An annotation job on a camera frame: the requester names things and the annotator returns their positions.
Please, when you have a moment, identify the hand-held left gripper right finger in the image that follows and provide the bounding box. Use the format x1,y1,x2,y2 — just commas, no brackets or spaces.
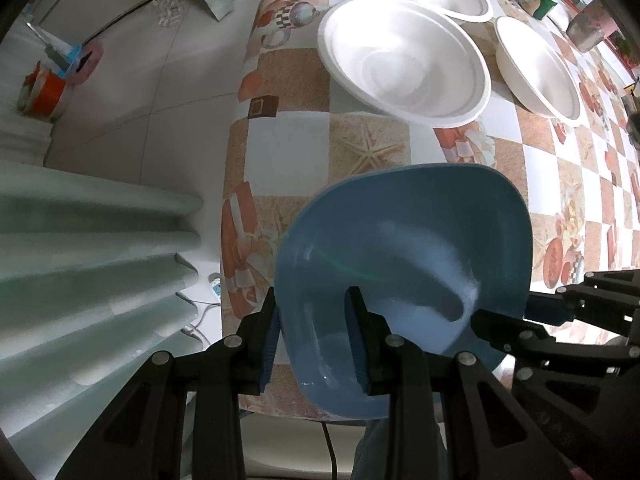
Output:
344,286,571,480

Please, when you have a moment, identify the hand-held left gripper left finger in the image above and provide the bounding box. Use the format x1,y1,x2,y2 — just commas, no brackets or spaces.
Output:
55,287,281,480

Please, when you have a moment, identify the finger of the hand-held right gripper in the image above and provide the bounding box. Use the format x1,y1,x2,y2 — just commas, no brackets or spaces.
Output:
522,269,640,341
470,309,640,480

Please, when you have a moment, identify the blue plastic bowl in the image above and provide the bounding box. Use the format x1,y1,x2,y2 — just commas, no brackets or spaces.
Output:
274,162,532,421

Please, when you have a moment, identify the person's leg in jeans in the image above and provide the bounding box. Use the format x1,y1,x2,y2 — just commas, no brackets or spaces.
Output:
350,395,451,480

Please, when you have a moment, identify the white chair seat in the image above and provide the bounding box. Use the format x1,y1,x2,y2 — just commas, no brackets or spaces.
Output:
240,412,361,480

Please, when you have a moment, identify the checkered patterned tablecloth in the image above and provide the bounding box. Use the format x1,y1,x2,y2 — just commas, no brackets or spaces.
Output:
220,0,640,421

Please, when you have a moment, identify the pale green curtain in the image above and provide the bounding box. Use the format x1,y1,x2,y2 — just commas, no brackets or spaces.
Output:
0,125,206,441

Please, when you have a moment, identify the pink metal tumbler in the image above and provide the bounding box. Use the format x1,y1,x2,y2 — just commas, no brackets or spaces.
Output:
565,0,621,53

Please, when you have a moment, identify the orange bucket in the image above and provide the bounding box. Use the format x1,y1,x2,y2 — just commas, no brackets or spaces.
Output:
17,60,68,120

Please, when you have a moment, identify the blue grey brush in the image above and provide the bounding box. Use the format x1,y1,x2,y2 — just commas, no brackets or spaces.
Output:
46,44,83,78

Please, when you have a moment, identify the white cabinet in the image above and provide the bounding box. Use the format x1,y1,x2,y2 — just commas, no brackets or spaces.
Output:
30,0,171,46

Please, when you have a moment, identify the white cable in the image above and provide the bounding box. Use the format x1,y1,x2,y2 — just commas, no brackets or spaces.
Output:
172,255,221,346

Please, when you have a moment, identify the black cable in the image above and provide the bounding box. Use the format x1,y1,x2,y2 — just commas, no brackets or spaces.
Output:
320,421,337,480

